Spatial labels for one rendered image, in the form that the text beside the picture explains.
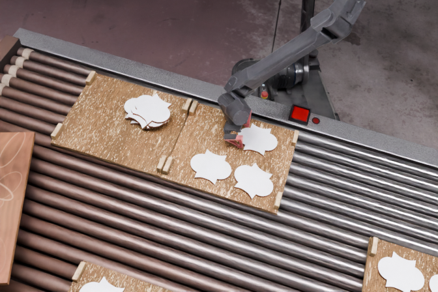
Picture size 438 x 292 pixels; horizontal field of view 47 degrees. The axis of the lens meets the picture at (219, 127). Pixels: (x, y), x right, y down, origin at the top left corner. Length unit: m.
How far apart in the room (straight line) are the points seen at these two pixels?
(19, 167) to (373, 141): 1.25
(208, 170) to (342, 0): 0.70
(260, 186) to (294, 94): 1.26
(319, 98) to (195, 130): 1.26
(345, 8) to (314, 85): 1.53
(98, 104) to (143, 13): 1.82
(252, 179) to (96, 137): 0.57
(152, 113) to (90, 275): 0.59
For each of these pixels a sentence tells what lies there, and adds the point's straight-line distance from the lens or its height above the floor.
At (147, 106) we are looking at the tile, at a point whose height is 0.99.
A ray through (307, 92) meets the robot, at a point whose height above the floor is 0.24.
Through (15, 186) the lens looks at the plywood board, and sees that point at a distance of 1.65.
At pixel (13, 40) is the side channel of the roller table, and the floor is 0.95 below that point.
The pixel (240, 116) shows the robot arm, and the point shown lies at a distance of 1.62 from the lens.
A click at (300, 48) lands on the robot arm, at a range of 1.54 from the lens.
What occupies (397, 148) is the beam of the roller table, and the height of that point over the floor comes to 0.91.
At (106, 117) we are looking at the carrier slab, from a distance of 1.87.
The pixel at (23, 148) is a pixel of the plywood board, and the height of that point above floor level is 1.04.
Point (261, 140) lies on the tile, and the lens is 1.81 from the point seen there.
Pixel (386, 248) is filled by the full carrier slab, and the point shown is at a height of 0.94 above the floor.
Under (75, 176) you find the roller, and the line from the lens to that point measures 1.77.
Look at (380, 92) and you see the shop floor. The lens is 3.43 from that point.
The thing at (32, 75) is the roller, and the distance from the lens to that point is 2.08.
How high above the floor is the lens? 2.42
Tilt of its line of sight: 54 degrees down
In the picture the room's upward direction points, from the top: 7 degrees clockwise
